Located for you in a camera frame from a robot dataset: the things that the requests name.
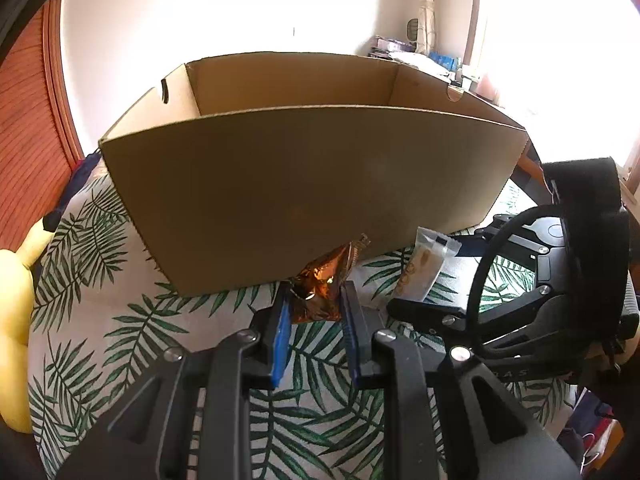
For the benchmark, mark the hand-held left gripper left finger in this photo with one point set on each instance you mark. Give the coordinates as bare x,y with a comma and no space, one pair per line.
280,342

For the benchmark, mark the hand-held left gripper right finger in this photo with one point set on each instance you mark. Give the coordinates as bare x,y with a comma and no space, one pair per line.
353,342

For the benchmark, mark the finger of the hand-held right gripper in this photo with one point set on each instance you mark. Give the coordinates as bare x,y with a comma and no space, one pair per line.
515,235
430,312

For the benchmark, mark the clear snack packet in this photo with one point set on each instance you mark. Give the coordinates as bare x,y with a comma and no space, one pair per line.
422,265

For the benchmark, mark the copper foil snack wrapper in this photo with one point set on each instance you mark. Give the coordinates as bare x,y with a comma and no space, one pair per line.
320,285

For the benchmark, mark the brown cardboard box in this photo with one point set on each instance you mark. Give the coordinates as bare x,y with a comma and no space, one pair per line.
300,185

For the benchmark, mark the leaf print bedsheet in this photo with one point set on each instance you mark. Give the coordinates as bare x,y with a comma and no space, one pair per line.
125,335

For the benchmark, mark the bright window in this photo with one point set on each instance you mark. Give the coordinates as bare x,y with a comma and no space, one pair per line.
560,50

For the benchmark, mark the patterned curtain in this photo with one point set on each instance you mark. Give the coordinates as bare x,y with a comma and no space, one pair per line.
430,10

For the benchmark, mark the dark blue cloth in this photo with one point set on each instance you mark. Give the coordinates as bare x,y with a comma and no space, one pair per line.
82,175

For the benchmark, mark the yellow plush toy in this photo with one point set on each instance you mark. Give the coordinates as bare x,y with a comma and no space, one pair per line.
15,310

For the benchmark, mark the wooden headboard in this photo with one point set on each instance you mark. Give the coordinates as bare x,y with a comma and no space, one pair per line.
30,135

